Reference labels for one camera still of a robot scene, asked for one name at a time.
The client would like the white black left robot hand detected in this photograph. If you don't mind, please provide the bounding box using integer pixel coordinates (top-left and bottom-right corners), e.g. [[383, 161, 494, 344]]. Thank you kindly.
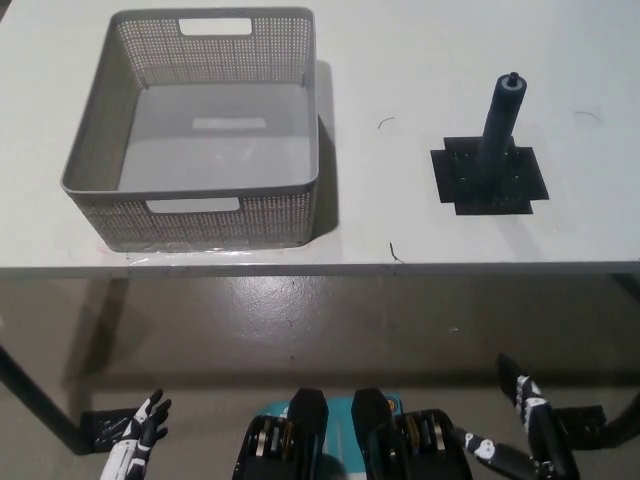
[[98, 389, 174, 480]]

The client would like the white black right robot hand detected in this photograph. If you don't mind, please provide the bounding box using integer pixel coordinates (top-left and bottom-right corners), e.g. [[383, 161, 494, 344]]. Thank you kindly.
[[453, 352, 584, 480]]

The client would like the black floor foot plate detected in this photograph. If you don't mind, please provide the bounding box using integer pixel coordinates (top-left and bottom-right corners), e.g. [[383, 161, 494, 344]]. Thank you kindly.
[[82, 408, 166, 449], [552, 405, 609, 436]]

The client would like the black table leg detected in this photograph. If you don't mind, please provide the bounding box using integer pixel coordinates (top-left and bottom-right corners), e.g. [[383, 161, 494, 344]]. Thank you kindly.
[[602, 392, 640, 446], [0, 344, 94, 456]]

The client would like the black teal robot torso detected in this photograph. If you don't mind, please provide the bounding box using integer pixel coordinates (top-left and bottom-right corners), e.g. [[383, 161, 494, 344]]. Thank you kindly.
[[232, 387, 474, 480]]

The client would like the clear tape strip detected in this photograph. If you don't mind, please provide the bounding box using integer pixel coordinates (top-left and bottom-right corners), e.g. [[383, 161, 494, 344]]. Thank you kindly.
[[122, 244, 306, 265]]

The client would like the black screwdriver holder pad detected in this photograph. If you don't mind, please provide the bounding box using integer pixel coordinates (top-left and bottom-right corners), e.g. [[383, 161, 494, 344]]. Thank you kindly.
[[430, 137, 550, 217]]

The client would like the grey perforated plastic basket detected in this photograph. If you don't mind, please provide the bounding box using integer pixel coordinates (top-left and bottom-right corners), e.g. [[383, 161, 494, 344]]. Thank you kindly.
[[59, 5, 321, 254]]

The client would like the black table frame bar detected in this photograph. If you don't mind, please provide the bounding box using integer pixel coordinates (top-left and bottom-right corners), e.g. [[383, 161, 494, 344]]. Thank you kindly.
[[610, 273, 640, 302]]

